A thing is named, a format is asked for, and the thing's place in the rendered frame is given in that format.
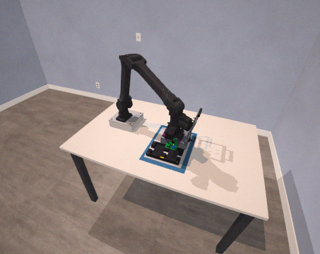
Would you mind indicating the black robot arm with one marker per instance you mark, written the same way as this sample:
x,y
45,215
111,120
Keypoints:
x,y
174,105

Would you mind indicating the green circuit board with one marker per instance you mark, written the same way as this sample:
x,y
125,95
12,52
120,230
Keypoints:
x,y
173,144

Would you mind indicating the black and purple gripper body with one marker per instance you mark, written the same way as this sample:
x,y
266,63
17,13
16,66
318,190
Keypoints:
x,y
180,136

